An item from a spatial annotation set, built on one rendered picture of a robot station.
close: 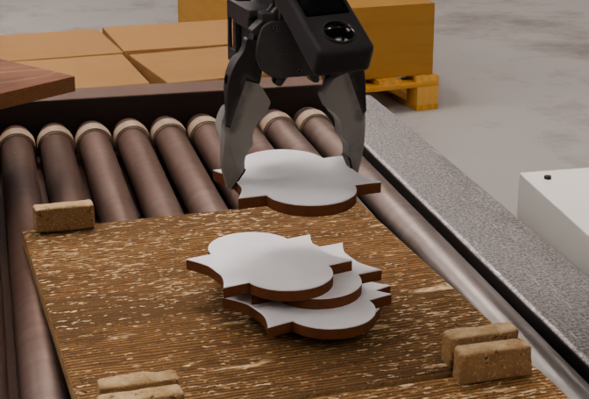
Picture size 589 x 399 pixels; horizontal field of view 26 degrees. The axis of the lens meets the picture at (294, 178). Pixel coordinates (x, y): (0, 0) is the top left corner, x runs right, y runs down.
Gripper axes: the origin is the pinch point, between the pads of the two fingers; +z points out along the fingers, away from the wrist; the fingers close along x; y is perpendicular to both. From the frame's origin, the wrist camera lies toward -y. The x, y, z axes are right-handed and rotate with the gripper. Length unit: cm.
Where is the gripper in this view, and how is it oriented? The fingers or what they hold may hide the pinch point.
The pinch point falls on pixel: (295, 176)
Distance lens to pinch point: 105.3
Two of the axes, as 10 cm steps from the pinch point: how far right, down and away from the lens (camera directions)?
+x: -9.4, 1.1, -3.2
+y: -3.4, -2.9, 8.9
